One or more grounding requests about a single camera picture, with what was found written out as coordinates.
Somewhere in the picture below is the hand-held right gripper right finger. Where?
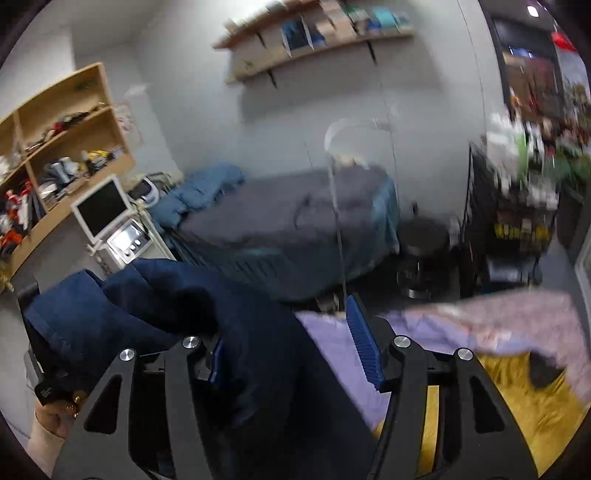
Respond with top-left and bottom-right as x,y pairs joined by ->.
345,294 -> 540,480

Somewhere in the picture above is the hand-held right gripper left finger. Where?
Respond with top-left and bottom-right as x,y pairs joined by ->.
54,336 -> 227,480

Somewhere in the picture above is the navy blue jacket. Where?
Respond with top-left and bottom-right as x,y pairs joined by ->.
23,258 -> 384,480

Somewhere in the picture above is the person's left forearm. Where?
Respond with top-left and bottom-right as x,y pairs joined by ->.
25,418 -> 71,479

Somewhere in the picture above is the person's left hand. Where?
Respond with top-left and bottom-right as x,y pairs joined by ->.
34,391 -> 88,438

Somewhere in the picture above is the purple floral bedsheet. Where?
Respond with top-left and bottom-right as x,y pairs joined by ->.
295,291 -> 588,435

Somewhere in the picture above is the black round stool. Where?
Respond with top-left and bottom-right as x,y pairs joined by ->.
396,217 -> 457,302

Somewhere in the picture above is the metal pole stand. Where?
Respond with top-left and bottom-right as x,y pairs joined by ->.
323,117 -> 399,306

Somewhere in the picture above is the grey jacket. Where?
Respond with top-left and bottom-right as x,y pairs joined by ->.
168,164 -> 403,303

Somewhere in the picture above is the yellow blanket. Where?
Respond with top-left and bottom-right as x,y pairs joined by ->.
373,351 -> 591,480

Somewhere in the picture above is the blue blanket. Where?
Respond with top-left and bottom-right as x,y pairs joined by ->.
148,164 -> 247,232

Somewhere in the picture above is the white machine with monitor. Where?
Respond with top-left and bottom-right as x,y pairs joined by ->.
71,175 -> 177,278

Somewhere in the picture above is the clutter of shelf items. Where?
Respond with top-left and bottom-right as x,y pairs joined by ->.
0,108 -> 125,259

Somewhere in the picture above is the wooden shelf unit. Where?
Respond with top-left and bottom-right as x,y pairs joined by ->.
0,62 -> 138,289

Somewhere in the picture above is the display of colourful goods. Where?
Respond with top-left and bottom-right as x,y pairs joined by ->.
496,28 -> 591,199

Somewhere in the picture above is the row of books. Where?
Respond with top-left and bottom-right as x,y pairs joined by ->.
225,0 -> 411,51

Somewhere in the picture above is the black wire rack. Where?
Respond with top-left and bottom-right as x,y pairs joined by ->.
462,138 -> 560,297

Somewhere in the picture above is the paper wall poster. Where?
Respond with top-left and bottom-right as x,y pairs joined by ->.
115,102 -> 140,145

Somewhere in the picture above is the wooden wall shelf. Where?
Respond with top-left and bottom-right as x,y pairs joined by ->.
210,0 -> 416,89

